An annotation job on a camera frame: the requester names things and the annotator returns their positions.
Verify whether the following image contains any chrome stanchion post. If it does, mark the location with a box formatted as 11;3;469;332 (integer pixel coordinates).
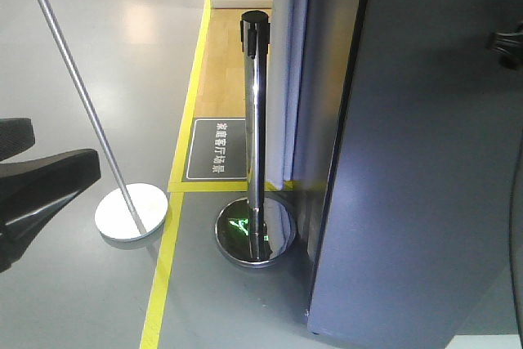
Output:
214;10;297;269

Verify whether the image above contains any white curtain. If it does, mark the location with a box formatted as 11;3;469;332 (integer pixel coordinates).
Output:
266;0;309;190

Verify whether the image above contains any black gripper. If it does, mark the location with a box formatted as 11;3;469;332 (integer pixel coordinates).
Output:
485;22;522;70

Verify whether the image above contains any silver stand with round base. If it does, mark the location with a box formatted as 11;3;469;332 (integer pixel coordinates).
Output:
37;0;168;242

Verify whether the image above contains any floor sign plate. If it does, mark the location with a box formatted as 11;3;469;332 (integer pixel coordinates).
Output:
185;118;246;181

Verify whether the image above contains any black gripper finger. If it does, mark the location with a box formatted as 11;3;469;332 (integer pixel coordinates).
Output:
1;118;35;160
1;149;101;271

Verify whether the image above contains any open fridge door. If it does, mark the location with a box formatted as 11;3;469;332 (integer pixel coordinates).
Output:
307;0;522;348

